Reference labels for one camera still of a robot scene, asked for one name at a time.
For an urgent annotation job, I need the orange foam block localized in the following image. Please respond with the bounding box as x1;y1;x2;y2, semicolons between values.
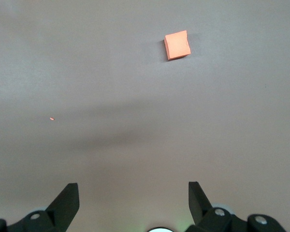
164;30;191;61

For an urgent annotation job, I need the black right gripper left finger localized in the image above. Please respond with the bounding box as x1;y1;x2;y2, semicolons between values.
0;183;79;232

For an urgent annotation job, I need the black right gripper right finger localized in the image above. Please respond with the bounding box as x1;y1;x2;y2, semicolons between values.
185;181;289;232

